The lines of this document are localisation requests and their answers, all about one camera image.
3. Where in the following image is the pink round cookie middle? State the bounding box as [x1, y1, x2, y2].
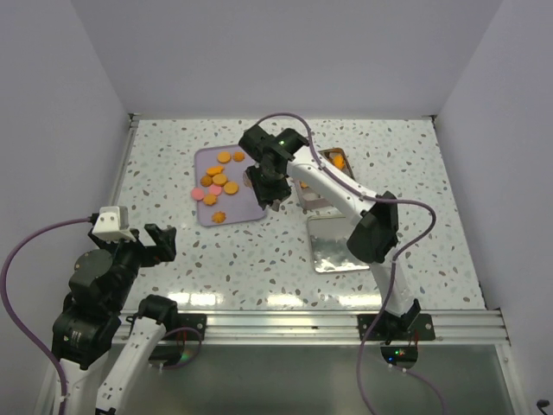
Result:
[209, 184, 222, 195]

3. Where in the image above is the round dotted biscuit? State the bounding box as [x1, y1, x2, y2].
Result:
[217, 151, 232, 163]
[213, 174, 228, 186]
[223, 182, 239, 195]

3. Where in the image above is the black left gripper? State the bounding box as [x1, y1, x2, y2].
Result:
[89, 221, 175, 310]

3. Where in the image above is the aluminium front rail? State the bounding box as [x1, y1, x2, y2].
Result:
[179, 310, 510, 346]

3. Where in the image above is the pink round cookie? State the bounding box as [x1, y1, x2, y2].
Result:
[190, 188, 205, 201]
[209, 184, 222, 195]

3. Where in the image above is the lilac plastic tray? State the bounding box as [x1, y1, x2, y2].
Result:
[194, 145, 265, 227]

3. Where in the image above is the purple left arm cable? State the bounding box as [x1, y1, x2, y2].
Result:
[0, 218, 95, 415]

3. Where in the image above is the pink cookie tin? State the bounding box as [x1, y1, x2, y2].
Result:
[293, 147, 359, 212]

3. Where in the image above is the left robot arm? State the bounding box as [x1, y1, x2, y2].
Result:
[52, 224, 180, 414]

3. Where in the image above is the round dotted biscuit top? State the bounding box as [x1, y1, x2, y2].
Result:
[217, 151, 232, 163]

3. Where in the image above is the silver tin lid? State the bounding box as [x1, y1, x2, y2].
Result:
[307, 215, 370, 274]

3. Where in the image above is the orange fish cookie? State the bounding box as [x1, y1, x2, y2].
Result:
[206, 166, 225, 176]
[332, 154, 346, 169]

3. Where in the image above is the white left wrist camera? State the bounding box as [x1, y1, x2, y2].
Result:
[92, 206, 137, 242]

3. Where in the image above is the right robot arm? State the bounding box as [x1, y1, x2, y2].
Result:
[238, 125, 421, 340]

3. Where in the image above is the flower cookie left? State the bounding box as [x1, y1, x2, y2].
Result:
[203, 194, 218, 206]

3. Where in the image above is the pink round cookie left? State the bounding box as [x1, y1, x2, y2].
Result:
[190, 188, 205, 201]

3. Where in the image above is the swirl cookie left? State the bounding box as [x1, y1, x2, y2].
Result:
[200, 175, 213, 188]

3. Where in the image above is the swirl cookie top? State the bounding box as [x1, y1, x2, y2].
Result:
[232, 151, 245, 163]

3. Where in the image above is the swirl flower cookie bottom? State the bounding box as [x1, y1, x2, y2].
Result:
[212, 211, 226, 224]

